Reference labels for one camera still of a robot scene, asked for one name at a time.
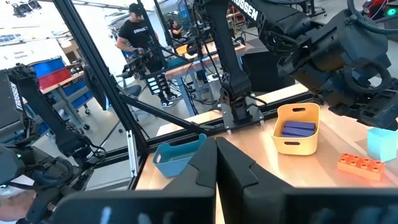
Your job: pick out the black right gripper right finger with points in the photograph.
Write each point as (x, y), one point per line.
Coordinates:
(233, 180)

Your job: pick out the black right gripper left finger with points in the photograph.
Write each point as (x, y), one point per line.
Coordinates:
(205, 177)

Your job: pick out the teal foam cube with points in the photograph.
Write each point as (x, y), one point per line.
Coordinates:
(382, 144)

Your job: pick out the orange studded toy brick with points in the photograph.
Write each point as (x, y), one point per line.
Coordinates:
(360, 169)

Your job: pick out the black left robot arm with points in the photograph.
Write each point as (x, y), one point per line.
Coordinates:
(231, 62)

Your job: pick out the background black robot arm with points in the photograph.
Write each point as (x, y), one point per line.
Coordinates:
(40, 102)

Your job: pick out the blue plastic bin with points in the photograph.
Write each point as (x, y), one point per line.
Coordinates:
(171, 165)

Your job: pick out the yellow plastic bin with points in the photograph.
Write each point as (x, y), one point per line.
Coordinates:
(295, 144)

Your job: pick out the wooden background table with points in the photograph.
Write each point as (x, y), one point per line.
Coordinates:
(186, 70)

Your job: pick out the office chair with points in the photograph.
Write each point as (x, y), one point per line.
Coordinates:
(133, 90)

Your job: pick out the black monitor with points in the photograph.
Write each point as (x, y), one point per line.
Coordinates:
(91, 84)

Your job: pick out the person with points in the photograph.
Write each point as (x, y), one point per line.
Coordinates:
(176, 31)
(136, 31)

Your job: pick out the blue storage shelving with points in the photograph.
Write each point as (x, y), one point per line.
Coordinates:
(46, 67)

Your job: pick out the silver metal frame bracket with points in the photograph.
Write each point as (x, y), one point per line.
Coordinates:
(132, 152)

